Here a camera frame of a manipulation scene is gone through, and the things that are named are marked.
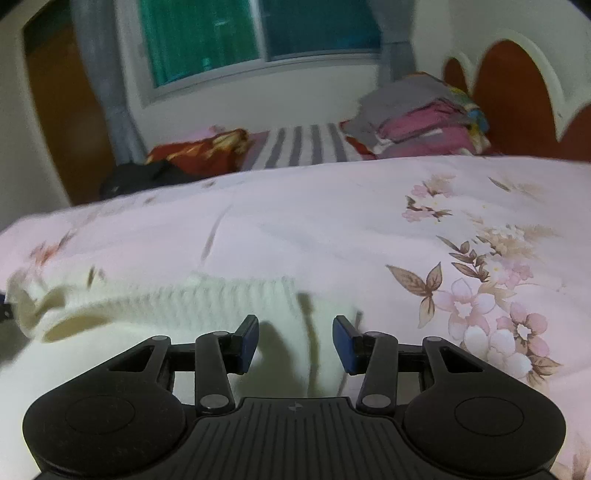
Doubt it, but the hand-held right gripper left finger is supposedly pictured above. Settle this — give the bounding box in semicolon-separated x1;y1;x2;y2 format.
108;315;260;416

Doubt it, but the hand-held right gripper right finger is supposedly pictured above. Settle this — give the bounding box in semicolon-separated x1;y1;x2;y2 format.
332;316;486;415

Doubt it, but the white knitted sweater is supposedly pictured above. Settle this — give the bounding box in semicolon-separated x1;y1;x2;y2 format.
0;272;365;480

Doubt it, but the pile of folded clothes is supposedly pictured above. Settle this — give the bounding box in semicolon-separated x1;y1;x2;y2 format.
339;71;494;160

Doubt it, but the pink floral bed sheet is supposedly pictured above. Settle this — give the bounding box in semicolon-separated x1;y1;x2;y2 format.
0;154;591;480

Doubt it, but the black cloth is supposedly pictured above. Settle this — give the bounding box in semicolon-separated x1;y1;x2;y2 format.
99;159;208;200

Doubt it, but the red floral cloth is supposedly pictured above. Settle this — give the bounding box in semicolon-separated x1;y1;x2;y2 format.
145;128;254;177

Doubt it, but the brown wooden door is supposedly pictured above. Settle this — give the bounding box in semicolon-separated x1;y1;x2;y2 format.
21;9;116;206

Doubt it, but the grey striped cloth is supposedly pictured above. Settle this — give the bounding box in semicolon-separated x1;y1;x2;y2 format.
242;122;365;171

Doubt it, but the grey curtain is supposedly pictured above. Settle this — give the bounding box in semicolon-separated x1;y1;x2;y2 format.
69;0;146;164
367;0;419;90

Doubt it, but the red and white headboard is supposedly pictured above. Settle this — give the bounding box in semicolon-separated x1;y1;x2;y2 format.
442;28;591;162

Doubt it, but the sliding glass window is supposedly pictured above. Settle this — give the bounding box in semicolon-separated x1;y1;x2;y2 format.
115;0;393;109

